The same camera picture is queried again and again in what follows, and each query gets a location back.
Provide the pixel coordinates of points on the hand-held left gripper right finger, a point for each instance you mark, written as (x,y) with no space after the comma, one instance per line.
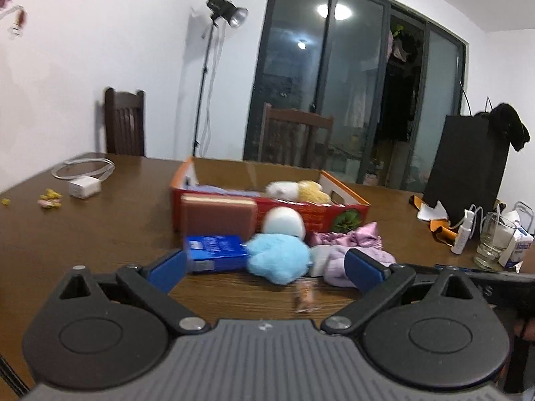
(362,273)

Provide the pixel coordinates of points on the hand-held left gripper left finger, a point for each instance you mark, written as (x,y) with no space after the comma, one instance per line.
(168,270)

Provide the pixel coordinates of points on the purple satin pouch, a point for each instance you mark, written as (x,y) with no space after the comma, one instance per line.
(347,236)

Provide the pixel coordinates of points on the blue tissue pack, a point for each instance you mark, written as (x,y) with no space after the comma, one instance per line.
(213,251)

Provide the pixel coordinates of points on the brown sponge block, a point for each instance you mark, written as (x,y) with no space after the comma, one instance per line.
(217,217)

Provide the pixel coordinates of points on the red cardboard box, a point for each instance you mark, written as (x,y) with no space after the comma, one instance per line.
(317,214)

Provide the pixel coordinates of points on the light blue plush toy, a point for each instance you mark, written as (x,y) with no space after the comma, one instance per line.
(276,255)

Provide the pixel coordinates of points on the white foam cylinder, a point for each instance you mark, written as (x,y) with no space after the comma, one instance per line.
(284,221)

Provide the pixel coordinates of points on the white tissue packet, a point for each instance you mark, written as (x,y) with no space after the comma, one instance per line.
(520,244)

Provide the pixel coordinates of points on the clear drinking glass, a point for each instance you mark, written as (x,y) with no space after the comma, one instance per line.
(493,242)

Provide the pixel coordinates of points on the small snack wrapper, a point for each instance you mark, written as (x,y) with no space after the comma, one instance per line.
(304,296)

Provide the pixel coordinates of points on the white spray bottle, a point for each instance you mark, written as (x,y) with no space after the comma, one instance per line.
(462,236)

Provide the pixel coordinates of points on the orange and black wrapper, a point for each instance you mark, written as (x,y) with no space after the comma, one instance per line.
(434,217)

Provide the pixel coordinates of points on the blue-purple folded towel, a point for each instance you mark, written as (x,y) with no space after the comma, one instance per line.
(225,190)

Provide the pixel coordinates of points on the white and yellow plush toy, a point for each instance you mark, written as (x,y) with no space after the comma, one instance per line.
(284,190)

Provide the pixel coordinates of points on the white charger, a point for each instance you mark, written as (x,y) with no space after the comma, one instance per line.
(83,188)

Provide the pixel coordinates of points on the black paper bag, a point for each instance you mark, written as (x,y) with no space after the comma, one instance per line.
(464,167)

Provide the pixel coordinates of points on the dark wooden slatted chair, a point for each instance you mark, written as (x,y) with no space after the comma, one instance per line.
(124,121)

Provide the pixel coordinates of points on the black cloth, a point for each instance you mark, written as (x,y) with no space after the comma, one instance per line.
(512,123)

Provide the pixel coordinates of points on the brown wooden chair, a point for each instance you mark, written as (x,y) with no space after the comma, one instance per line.
(299,117)

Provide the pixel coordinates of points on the hanging clothes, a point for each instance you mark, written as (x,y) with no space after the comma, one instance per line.
(401,92)

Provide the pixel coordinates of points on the black framed glass door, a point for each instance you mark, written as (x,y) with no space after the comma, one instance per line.
(292,92)

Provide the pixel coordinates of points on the studio light on stand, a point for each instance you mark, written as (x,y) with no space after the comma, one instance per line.
(228,10)

